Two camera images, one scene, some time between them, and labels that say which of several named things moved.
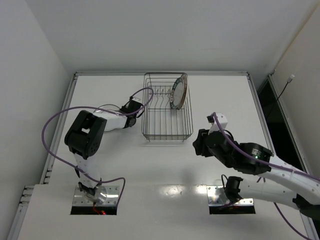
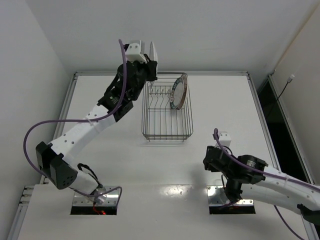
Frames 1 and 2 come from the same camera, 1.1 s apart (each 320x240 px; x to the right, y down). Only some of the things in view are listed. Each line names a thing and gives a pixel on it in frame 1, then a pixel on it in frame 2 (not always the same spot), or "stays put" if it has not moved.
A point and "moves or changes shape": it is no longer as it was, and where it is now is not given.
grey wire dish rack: [160, 121] stays put
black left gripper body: [135, 105] -> [151, 69]
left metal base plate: [111, 198] stays put
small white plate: [107, 108] moves or changes shape
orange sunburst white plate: [185, 77] stays put
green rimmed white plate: [176, 93] stays put
